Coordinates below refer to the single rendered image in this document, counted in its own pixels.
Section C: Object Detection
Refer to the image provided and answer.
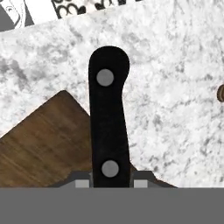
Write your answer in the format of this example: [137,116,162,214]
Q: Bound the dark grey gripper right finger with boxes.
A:
[129,170,166,189]

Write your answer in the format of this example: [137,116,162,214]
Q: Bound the brown wooden cutting board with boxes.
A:
[0,89,179,189]

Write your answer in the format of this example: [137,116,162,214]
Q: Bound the small brown round object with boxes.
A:
[216,84,224,103]

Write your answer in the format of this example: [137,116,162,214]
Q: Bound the black handled knife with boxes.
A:
[87,45,131,189]

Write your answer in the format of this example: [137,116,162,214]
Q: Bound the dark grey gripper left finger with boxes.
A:
[51,170,95,189]

